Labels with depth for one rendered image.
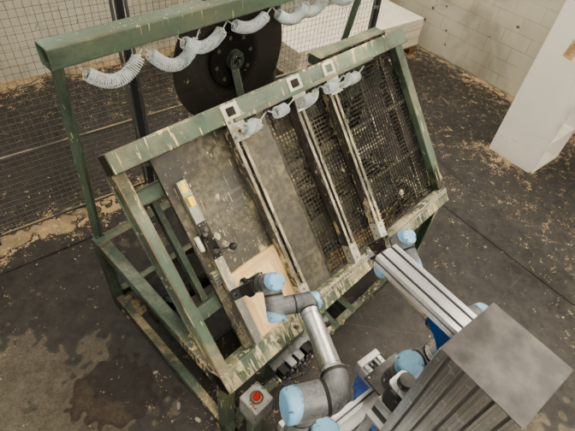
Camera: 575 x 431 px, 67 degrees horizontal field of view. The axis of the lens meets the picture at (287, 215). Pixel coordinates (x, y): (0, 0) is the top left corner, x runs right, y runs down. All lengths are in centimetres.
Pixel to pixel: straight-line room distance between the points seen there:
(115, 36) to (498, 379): 189
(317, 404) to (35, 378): 248
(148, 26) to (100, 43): 23
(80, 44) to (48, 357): 230
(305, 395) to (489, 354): 56
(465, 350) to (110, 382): 262
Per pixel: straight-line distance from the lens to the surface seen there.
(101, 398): 339
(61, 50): 206
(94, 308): 375
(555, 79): 538
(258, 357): 242
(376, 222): 288
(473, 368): 126
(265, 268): 238
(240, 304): 229
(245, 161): 225
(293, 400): 146
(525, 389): 130
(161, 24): 224
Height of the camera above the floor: 305
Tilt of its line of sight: 46 degrees down
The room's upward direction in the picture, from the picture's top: 7 degrees clockwise
